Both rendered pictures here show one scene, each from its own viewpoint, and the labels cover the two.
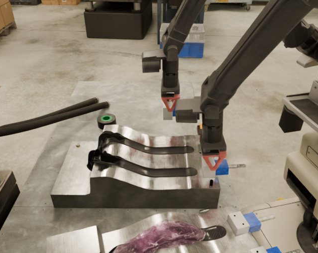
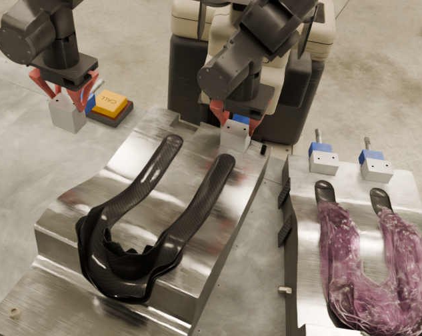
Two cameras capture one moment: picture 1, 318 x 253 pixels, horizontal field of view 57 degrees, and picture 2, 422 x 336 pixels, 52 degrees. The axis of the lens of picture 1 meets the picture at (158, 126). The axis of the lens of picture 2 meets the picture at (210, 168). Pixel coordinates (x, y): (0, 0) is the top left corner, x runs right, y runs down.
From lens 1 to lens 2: 0.70 m
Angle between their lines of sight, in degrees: 55
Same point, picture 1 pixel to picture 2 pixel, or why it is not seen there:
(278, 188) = not seen: hidden behind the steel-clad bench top
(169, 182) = (233, 195)
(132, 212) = (227, 281)
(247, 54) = not seen: outside the picture
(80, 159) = (71, 320)
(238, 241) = (343, 177)
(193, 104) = (244, 51)
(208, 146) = (263, 103)
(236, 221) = (327, 161)
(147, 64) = (37, 36)
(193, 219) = (301, 202)
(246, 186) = not seen: hidden behind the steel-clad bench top
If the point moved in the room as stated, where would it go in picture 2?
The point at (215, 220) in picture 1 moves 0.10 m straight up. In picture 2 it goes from (307, 182) to (322, 145)
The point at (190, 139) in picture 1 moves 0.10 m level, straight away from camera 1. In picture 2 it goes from (151, 128) to (111, 108)
